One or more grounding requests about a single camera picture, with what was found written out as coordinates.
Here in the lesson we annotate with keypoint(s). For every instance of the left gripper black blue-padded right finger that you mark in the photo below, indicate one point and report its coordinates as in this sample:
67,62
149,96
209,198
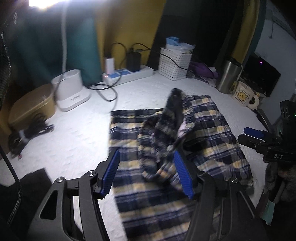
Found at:
237,213

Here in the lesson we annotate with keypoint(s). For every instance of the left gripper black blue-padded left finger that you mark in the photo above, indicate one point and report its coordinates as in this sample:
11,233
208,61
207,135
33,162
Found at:
70,209

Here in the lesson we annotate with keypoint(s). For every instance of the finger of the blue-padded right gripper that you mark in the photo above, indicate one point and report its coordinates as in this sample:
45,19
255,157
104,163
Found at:
253,133

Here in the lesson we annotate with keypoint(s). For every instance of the blue yellow plaid pants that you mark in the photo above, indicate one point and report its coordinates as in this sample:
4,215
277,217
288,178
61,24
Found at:
147,189

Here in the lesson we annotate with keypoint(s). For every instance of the cream cartoon mug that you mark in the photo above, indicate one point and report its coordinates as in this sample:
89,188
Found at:
246,96

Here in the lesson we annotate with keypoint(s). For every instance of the steel tumbler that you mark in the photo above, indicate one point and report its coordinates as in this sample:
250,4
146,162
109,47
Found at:
231,73

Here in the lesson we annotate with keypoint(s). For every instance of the purple cloth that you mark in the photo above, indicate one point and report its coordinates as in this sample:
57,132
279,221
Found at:
202,70

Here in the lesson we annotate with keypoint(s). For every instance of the white plastic lattice basket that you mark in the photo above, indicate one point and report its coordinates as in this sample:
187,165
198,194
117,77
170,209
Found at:
173,65

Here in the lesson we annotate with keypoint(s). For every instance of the tan plastic lidded box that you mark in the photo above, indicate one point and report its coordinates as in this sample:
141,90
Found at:
37,101

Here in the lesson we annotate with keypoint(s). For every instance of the blue tissue pack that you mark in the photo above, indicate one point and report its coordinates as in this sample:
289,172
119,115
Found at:
173,43

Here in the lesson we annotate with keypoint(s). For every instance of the white desk lamp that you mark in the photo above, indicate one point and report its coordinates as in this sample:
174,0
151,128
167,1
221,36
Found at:
61,50

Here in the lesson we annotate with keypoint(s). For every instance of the black power adapter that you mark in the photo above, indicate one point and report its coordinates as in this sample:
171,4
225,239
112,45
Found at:
133,60

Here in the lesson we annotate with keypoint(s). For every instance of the white power strip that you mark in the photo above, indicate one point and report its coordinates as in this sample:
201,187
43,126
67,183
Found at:
123,75

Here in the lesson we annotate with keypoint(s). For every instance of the white USB charger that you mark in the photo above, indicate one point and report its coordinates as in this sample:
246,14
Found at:
109,65

